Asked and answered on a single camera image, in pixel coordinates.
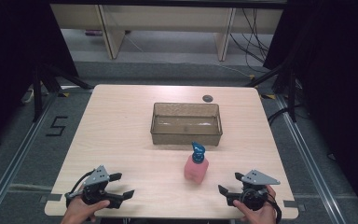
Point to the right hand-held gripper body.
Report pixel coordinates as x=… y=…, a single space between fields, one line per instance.
x=256 y=193

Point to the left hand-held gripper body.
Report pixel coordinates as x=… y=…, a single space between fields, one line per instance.
x=95 y=180

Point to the pink bottle with blue cap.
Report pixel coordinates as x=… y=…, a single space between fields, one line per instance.
x=195 y=169

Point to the translucent brown plastic bin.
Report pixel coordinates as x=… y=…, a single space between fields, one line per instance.
x=186 y=124

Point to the person's right hand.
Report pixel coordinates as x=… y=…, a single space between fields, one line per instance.
x=261 y=216

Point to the person's left hand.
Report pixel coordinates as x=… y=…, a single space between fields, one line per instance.
x=79 y=213

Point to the black tape strip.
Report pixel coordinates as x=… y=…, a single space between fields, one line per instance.
x=290 y=204
x=52 y=197

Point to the dark round table grommet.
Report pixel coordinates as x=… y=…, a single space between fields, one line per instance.
x=208 y=98

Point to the black metal stand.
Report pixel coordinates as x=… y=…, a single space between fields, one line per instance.
x=291 y=93
x=38 y=93

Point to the black curtain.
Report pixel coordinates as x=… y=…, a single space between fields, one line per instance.
x=338 y=77
x=9 y=62

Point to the beige wooden shelf unit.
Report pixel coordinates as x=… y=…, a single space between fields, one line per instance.
x=167 y=17

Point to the metal floor rail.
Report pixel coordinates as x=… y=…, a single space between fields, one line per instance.
x=307 y=155
x=15 y=161

